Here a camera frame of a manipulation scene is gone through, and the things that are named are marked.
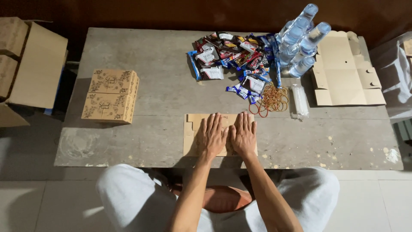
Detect person's left hand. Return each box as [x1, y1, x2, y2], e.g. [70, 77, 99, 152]
[196, 113, 230, 156]

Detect stack of flat cardboard blanks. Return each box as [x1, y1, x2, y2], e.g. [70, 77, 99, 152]
[311, 31, 387, 107]

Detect cluster of clear water bottles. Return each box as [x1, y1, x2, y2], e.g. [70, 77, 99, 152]
[275, 3, 332, 79]

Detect person's right hand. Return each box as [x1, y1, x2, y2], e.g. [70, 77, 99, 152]
[230, 111, 257, 155]

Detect pile of rubber bands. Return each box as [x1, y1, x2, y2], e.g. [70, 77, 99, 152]
[248, 83, 289, 118]

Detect brown round stool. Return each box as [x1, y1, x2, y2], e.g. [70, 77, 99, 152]
[171, 184, 255, 214]

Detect large open cardboard carton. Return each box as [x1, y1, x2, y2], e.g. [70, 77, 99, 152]
[0, 17, 69, 128]

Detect folded printed brown cardboard box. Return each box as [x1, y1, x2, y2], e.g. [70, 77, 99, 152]
[88, 69, 140, 99]
[81, 93, 137, 124]

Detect pile of snack packets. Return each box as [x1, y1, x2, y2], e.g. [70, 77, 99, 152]
[187, 32, 282, 105]

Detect person's white trousers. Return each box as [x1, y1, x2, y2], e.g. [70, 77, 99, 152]
[96, 164, 340, 232]

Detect translucent plastic bag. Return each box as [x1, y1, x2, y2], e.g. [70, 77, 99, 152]
[368, 32, 412, 123]

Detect clear packet of straws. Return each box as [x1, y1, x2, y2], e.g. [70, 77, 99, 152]
[291, 84, 309, 120]

